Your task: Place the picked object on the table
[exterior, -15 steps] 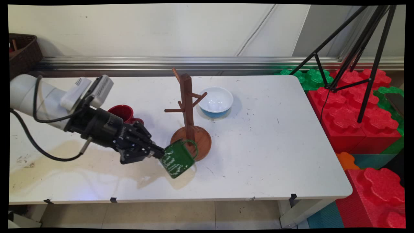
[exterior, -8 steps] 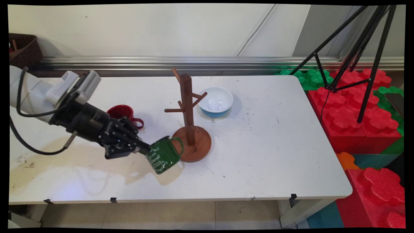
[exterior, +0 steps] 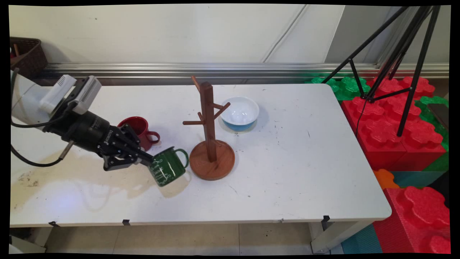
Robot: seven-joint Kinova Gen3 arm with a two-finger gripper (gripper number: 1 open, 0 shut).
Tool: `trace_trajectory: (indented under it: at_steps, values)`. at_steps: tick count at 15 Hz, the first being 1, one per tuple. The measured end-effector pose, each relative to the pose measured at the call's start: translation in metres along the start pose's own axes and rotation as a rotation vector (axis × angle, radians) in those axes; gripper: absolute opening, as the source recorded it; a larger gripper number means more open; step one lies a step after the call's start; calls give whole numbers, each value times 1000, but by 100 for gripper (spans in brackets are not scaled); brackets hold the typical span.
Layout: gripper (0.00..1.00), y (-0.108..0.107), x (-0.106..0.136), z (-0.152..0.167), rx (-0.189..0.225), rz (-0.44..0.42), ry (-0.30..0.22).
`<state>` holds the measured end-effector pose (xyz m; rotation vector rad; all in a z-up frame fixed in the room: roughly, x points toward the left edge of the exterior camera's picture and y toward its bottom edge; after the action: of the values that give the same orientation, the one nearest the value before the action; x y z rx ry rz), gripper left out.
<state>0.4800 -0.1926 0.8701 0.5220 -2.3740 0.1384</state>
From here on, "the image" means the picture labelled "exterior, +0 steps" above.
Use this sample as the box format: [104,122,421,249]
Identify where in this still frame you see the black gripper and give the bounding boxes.
[43,108,156,171]

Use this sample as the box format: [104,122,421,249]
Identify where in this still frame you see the green enamel mug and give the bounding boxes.
[148,146,190,187]

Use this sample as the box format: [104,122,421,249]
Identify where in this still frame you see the red mug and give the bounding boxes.
[118,116,161,151]

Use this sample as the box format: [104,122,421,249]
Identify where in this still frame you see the wooden mug tree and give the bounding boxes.
[183,76,236,181]

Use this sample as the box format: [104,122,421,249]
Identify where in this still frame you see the blue bowl white inside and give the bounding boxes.
[219,96,259,132]

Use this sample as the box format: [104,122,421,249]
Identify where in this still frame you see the brown wicker basket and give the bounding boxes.
[10,37,48,76]

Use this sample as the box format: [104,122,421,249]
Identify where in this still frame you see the white table leg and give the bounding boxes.
[309,221,374,254]

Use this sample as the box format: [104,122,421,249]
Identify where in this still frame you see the green foam block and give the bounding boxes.
[305,74,371,101]
[415,95,450,171]

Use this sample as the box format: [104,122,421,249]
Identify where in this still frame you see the teal foam mat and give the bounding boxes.
[341,224,383,254]

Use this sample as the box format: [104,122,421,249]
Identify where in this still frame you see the orange foam block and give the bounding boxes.
[373,168,400,190]

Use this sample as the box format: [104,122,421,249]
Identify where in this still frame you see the large red foam block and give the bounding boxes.
[341,76,448,171]

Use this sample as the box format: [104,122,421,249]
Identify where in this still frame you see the teal foam block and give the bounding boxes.
[390,171,432,188]

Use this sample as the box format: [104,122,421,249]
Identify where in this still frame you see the black tripod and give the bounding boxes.
[321,5,442,137]

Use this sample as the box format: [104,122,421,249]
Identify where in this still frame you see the grey and black camera box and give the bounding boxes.
[66,76,102,115]

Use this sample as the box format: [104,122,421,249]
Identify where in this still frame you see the white ridged camera box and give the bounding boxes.
[39,75,77,114]

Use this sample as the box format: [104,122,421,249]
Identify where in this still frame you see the black camera cable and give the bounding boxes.
[10,103,78,129]

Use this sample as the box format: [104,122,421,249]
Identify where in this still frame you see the aluminium wall rail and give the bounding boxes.
[40,63,450,80]

